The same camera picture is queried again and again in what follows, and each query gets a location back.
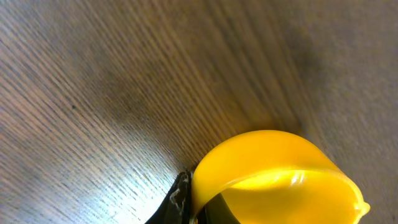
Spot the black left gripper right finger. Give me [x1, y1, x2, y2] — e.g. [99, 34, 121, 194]
[198, 194, 240, 224]

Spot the yellow plastic measuring scoop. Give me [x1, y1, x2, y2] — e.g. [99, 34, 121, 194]
[190, 130, 370, 224]

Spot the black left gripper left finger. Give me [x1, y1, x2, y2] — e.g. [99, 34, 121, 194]
[146, 170, 192, 224]

